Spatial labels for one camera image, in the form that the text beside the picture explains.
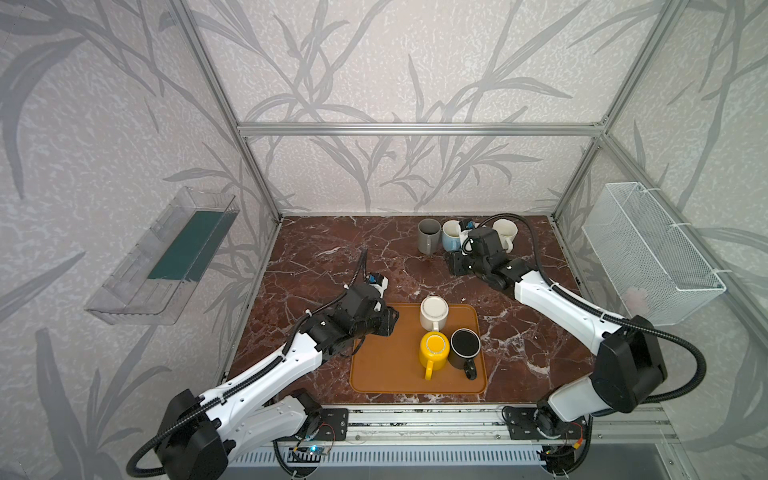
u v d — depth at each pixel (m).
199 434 0.38
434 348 0.77
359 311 0.58
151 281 0.64
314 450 0.71
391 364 0.82
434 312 0.86
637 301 0.73
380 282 0.71
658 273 0.62
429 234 1.02
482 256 0.65
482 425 0.75
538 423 0.68
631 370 0.43
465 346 0.78
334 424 0.73
